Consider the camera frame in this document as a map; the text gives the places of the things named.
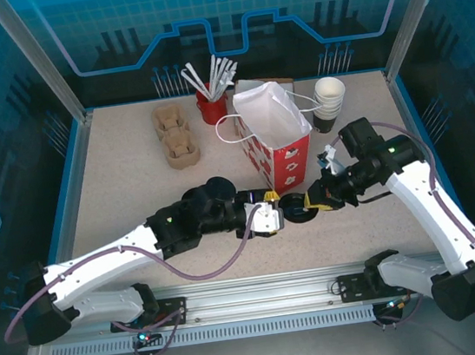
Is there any aluminium mounting rail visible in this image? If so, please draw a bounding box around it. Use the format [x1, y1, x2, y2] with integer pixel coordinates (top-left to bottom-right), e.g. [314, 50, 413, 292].
[30, 246, 475, 345]

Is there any grey slotted cable duct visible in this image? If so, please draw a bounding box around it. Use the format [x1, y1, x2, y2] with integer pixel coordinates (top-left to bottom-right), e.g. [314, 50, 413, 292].
[48, 304, 378, 355]

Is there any white tissue paper sheet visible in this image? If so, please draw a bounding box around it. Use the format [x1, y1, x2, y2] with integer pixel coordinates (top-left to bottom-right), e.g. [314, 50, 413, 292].
[233, 76, 274, 100]

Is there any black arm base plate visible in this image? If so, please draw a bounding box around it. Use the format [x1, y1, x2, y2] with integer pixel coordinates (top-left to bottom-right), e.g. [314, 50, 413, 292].
[335, 265, 419, 305]
[108, 295, 191, 335]

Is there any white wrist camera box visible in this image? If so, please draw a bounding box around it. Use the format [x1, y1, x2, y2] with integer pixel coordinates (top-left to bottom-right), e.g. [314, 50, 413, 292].
[245, 199, 288, 239]
[314, 142, 346, 180]

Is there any black plastic cup lid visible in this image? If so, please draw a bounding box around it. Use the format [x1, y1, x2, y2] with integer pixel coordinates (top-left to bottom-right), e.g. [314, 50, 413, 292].
[277, 191, 320, 227]

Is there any white paper straw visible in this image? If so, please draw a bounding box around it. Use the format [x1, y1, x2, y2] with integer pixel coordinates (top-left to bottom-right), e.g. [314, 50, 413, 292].
[208, 56, 229, 101]
[184, 61, 212, 102]
[212, 57, 235, 101]
[216, 59, 243, 98]
[203, 55, 223, 102]
[181, 66, 208, 102]

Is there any thin black cable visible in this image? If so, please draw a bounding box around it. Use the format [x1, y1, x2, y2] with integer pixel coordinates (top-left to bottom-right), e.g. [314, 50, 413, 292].
[355, 189, 395, 207]

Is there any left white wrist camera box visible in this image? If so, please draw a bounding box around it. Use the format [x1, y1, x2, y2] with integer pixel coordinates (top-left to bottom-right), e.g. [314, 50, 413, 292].
[245, 199, 288, 239]

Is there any stack of pulp cup carriers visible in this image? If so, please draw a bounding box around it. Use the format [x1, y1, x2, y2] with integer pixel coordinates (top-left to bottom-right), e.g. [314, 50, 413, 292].
[149, 103, 202, 172]

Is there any brown pulp cup carrier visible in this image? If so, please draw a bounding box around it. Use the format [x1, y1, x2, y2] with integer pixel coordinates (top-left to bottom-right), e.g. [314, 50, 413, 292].
[149, 103, 199, 162]

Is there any stack of black cup lids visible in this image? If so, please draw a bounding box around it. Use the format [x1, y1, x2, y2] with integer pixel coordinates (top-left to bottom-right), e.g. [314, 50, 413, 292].
[179, 184, 209, 207]

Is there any red white paper gift bag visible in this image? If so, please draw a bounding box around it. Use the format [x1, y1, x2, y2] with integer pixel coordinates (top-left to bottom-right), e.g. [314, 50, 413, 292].
[209, 75, 334, 205]

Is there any aluminium frame post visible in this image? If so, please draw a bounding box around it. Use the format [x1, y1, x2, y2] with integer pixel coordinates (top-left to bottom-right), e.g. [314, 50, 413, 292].
[373, 0, 465, 84]
[0, 0, 95, 135]

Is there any red metal bucket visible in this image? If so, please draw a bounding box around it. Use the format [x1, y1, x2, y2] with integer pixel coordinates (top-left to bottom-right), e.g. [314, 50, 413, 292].
[193, 80, 232, 128]

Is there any blue table edge strip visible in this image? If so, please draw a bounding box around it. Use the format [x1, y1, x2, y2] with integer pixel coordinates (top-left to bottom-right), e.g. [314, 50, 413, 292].
[16, 115, 117, 312]
[380, 60, 475, 264]

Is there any small lit connector board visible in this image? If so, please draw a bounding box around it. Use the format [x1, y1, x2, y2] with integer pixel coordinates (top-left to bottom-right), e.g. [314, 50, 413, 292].
[382, 297, 413, 315]
[133, 325, 162, 345]

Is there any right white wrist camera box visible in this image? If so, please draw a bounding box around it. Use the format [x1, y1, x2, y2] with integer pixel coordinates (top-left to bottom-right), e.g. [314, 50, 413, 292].
[314, 142, 346, 180]

